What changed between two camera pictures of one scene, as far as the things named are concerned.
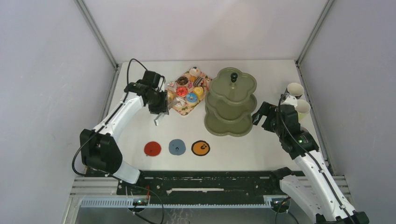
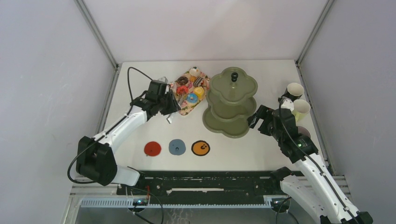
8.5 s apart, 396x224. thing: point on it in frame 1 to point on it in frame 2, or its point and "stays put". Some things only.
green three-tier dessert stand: (230, 102) stays put
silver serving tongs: (159, 117) to (170, 118)
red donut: (181, 91) stays put
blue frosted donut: (192, 97) stays put
